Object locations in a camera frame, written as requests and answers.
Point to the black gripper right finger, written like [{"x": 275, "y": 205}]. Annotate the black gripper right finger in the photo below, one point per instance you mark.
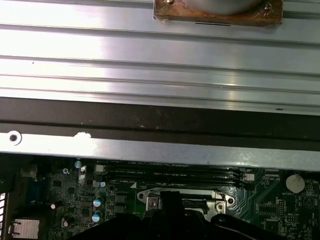
[{"x": 178, "y": 202}]

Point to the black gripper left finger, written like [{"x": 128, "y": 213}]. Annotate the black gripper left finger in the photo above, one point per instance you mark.
[{"x": 166, "y": 202}]

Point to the CPU socket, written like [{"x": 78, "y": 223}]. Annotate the CPU socket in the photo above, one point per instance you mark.
[{"x": 150, "y": 207}]

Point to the green motherboard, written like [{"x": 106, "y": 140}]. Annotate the green motherboard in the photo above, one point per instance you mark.
[{"x": 250, "y": 197}]

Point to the black PC case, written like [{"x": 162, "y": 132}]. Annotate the black PC case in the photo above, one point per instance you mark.
[{"x": 150, "y": 117}]

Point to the silver coin battery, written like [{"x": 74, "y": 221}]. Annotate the silver coin battery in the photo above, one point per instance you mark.
[{"x": 295, "y": 185}]

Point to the blue rear port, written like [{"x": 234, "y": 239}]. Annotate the blue rear port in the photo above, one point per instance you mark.
[{"x": 33, "y": 191}]

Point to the silver network port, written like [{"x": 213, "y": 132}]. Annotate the silver network port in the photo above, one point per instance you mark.
[{"x": 23, "y": 227}]

